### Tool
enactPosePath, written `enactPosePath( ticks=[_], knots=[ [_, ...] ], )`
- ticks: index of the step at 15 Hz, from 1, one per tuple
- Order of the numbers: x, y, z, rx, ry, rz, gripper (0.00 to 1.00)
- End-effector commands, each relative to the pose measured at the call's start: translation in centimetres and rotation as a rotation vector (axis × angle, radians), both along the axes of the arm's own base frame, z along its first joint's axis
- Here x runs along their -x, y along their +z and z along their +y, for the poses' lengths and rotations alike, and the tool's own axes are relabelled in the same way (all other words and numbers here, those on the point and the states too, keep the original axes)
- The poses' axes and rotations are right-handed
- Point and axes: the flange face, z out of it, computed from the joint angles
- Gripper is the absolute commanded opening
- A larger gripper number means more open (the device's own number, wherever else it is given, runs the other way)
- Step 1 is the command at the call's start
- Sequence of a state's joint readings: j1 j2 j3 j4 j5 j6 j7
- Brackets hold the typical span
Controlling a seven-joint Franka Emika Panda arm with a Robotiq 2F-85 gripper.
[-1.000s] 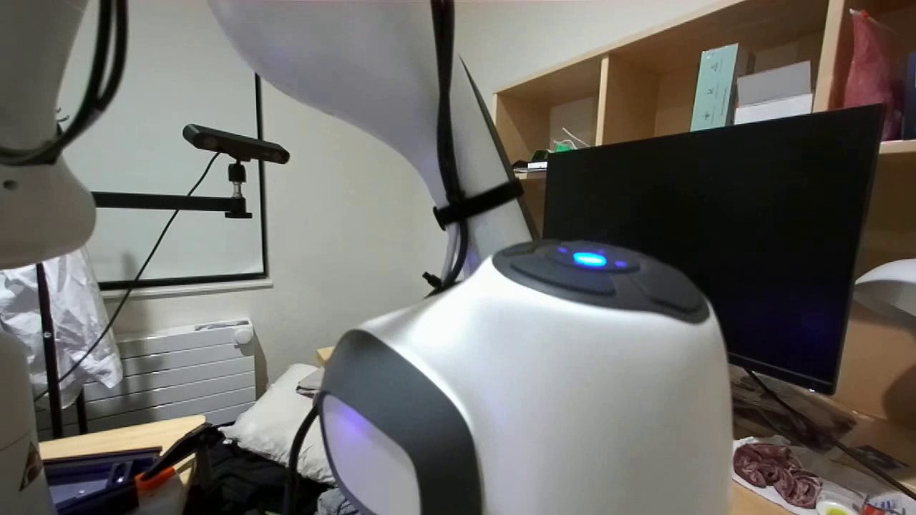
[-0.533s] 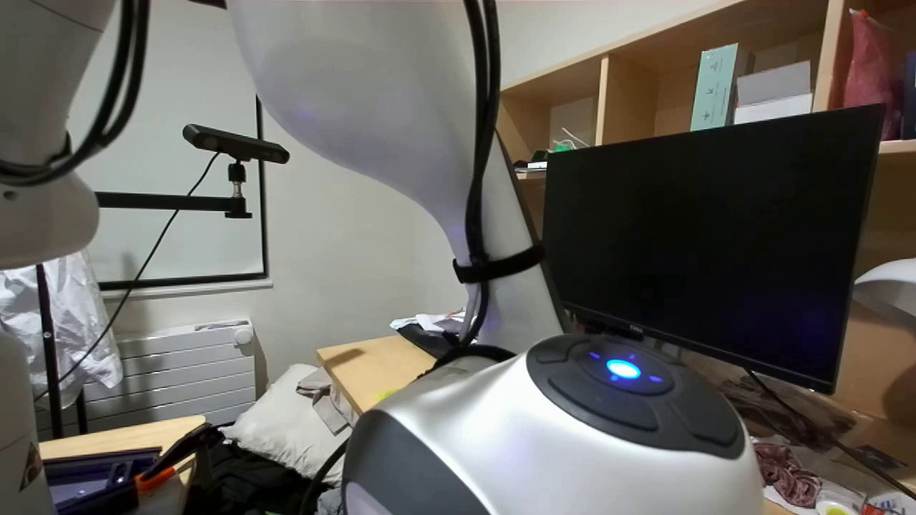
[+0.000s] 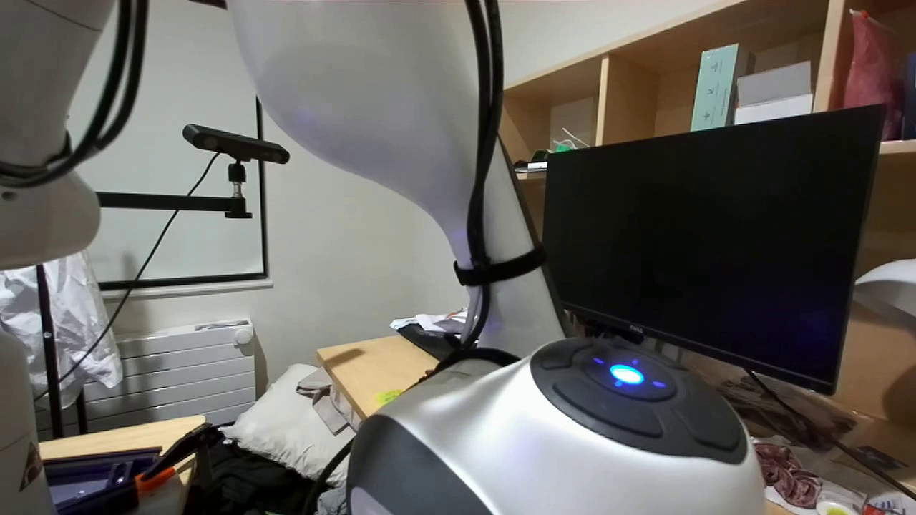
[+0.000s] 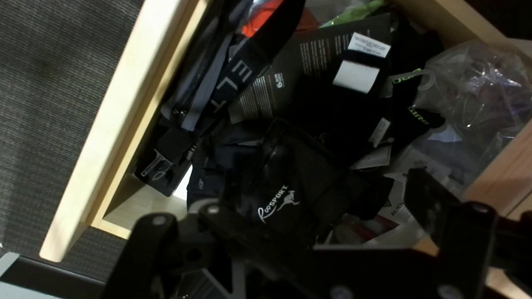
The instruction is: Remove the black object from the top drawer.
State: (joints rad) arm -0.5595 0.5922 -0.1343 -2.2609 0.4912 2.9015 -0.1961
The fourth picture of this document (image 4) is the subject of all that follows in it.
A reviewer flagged clear plastic bag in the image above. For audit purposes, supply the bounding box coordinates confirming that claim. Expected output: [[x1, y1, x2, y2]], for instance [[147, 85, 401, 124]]
[[413, 40, 532, 188]]

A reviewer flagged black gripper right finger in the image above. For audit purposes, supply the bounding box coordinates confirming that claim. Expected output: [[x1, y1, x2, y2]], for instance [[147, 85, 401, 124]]
[[434, 200, 497, 299]]

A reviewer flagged black box with white labels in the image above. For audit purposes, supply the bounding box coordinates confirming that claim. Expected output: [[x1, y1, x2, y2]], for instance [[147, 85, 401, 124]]
[[265, 14, 401, 168]]

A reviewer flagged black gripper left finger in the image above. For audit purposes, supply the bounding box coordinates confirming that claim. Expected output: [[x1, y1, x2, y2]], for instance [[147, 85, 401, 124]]
[[102, 213, 185, 299]]

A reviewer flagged black pouch with white logo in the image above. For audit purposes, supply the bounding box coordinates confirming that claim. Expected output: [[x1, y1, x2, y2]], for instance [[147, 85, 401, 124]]
[[221, 119, 384, 240]]

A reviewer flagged light wooden drawer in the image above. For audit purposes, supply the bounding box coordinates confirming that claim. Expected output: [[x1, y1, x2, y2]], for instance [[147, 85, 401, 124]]
[[38, 0, 532, 265]]

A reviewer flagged red orange item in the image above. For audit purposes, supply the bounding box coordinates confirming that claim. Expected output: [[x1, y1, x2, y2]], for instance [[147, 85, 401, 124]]
[[240, 0, 286, 40]]

